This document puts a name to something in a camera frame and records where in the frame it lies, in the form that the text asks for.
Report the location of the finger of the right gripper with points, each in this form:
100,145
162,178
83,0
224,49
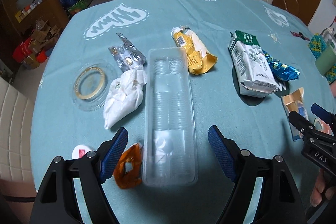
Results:
299,122
326,116

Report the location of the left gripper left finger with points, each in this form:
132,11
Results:
56,200

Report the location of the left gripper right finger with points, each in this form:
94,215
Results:
279,200

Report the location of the beige blue snack wrapper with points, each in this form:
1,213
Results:
294,102

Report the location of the orange cellophane wrapper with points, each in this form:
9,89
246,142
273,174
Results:
127,173

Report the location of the clear plastic tray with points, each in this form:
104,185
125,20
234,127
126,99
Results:
170,149

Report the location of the person's right hand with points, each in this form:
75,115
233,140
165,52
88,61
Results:
320,190

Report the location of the green mug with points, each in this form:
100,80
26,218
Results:
326,60

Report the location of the small white round lid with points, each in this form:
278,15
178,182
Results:
80,150

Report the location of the shiny blue foil wrapper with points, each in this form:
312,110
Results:
281,71

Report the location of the green white milk carton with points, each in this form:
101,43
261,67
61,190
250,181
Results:
255,78

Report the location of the knitted teal yellow coaster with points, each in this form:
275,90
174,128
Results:
317,45

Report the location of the cream chair left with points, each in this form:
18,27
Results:
16,121

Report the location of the clear round glass coaster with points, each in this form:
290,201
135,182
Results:
91,85

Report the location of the small yellow snack wrapper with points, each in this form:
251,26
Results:
199,59

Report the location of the white knotted plastic bag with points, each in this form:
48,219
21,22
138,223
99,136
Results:
124,96

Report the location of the light blue tablecloth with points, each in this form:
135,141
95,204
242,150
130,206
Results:
192,85

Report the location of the red bucket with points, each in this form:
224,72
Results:
22,52

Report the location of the silver foil blister pack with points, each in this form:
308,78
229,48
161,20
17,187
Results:
126,55

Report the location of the pile of cardboard boxes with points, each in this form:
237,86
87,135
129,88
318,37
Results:
46,35

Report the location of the green printed bag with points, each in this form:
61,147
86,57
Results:
77,7

